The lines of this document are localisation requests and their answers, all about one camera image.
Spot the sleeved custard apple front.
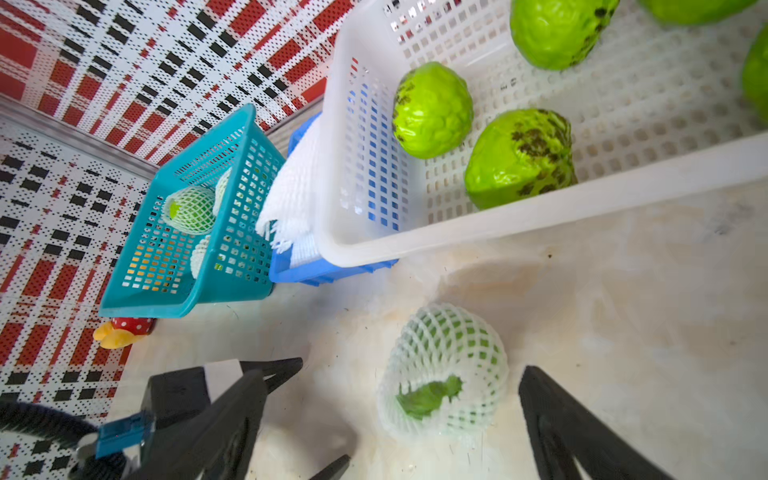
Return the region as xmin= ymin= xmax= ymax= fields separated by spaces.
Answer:
xmin=189 ymin=235 xmax=210 ymax=280

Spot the sleeved custard apple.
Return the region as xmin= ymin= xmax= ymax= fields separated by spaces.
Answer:
xmin=189 ymin=235 xmax=210 ymax=280
xmin=213 ymin=168 xmax=232 ymax=216
xmin=161 ymin=186 xmax=215 ymax=235

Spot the dark-spotted custard apple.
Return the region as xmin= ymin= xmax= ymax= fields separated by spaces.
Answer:
xmin=465 ymin=108 xmax=578 ymax=210
xmin=741 ymin=24 xmax=768 ymax=123

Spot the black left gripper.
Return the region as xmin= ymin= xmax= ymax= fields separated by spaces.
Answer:
xmin=89 ymin=357 xmax=352 ymax=480

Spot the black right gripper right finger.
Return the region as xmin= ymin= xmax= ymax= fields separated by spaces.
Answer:
xmin=518 ymin=365 xmax=670 ymax=479

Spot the dark-spotted custard apple front right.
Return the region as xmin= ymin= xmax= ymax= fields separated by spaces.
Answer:
xmin=741 ymin=24 xmax=768 ymax=123

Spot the white foam net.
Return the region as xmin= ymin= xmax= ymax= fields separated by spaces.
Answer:
xmin=377 ymin=303 xmax=509 ymax=442

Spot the yellow red plush toy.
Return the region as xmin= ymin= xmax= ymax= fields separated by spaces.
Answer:
xmin=93 ymin=317 xmax=156 ymax=350

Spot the teal plastic basket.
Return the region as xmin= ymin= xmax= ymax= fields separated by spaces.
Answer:
xmin=100 ymin=104 xmax=284 ymax=318

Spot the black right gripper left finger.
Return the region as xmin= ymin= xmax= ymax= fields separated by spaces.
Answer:
xmin=128 ymin=370 xmax=268 ymax=479

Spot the blue plastic tray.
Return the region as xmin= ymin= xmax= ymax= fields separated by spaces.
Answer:
xmin=269 ymin=140 xmax=396 ymax=287

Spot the dark-spotted custard apple front left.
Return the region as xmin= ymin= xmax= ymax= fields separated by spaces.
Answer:
xmin=465 ymin=108 xmax=578 ymax=210

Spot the pale green custard apple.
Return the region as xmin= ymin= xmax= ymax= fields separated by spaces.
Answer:
xmin=390 ymin=319 xmax=508 ymax=429

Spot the white perforated plastic basket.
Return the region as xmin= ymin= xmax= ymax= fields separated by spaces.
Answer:
xmin=313 ymin=1 xmax=767 ymax=267

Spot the stack of white foam nets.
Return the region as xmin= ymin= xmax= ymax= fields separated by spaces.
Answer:
xmin=255 ymin=114 xmax=321 ymax=268

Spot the sleeved custard apple left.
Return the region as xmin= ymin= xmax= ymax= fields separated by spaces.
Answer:
xmin=161 ymin=186 xmax=215 ymax=235

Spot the sleeved custard apple right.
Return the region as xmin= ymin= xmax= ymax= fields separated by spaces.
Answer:
xmin=213 ymin=168 xmax=232 ymax=216

